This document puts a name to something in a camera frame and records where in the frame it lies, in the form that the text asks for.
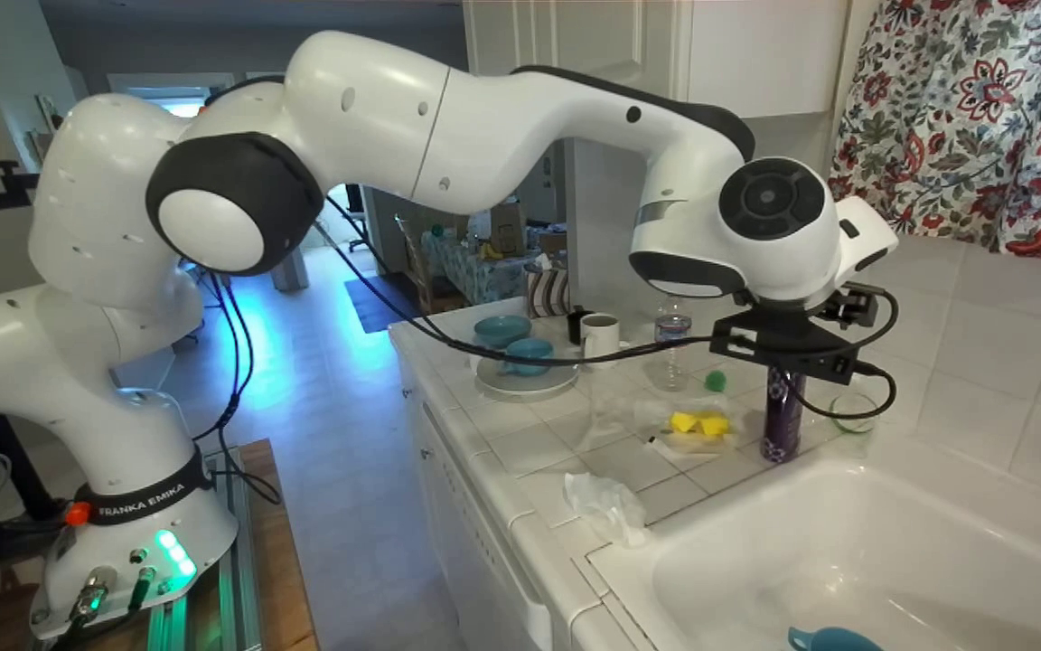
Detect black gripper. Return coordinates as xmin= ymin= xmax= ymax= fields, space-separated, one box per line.
xmin=833 ymin=280 xmax=884 ymax=331

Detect purple floral dish soap bottle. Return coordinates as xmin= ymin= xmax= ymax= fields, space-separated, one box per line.
xmin=760 ymin=364 xmax=808 ymax=469

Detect white sink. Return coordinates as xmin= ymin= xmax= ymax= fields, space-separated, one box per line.
xmin=586 ymin=447 xmax=1041 ymax=651

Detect clear plastic water bottle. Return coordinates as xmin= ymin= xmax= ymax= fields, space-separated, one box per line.
xmin=645 ymin=305 xmax=699 ymax=393

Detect floral curtain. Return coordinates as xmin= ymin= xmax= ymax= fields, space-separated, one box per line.
xmin=822 ymin=0 xmax=1041 ymax=262

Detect clear plastic sponge bag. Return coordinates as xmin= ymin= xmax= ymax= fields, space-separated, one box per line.
xmin=587 ymin=383 xmax=779 ymax=469

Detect narrow white cabinet door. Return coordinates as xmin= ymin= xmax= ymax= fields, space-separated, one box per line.
xmin=649 ymin=0 xmax=851 ymax=121

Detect black measuring cup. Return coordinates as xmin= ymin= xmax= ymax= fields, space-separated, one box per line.
xmin=560 ymin=305 xmax=592 ymax=346

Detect crumpled white plastic bag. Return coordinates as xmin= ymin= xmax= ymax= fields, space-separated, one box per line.
xmin=560 ymin=467 xmax=649 ymax=536

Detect white round plate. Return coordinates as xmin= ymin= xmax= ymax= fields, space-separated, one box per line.
xmin=474 ymin=355 xmax=580 ymax=400

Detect blue bowl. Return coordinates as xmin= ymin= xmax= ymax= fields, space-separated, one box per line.
xmin=469 ymin=312 xmax=534 ymax=352

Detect blue basket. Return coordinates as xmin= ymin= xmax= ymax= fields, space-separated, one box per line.
xmin=419 ymin=219 xmax=538 ymax=307

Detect wide white cabinet door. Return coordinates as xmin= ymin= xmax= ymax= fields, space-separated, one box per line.
xmin=460 ymin=0 xmax=668 ymax=89

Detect white lower cabinets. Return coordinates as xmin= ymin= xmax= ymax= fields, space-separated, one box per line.
xmin=396 ymin=383 xmax=565 ymax=651

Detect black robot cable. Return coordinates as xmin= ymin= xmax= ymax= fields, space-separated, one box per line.
xmin=192 ymin=192 xmax=902 ymax=511

